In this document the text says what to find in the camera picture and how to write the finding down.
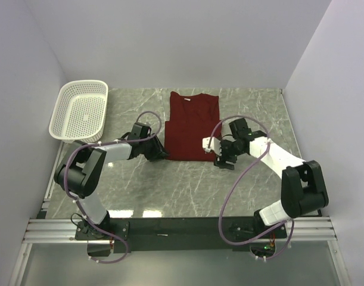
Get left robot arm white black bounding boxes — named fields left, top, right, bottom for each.
left=54, top=123, right=169, bottom=240

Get white perforated plastic basket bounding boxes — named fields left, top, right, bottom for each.
left=49, top=80, right=108, bottom=143

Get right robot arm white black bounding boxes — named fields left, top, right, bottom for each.
left=202, top=116, right=329, bottom=239

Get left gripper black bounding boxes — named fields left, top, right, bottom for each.
left=140, top=133, right=169, bottom=162

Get aluminium frame rail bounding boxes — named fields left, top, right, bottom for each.
left=10, top=156, right=349, bottom=285

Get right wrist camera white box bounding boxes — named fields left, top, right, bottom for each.
left=202, top=137, right=221, bottom=156

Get dark red t shirt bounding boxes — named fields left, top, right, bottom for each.
left=164, top=91, right=220, bottom=162

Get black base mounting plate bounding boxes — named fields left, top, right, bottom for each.
left=75, top=216, right=287, bottom=251

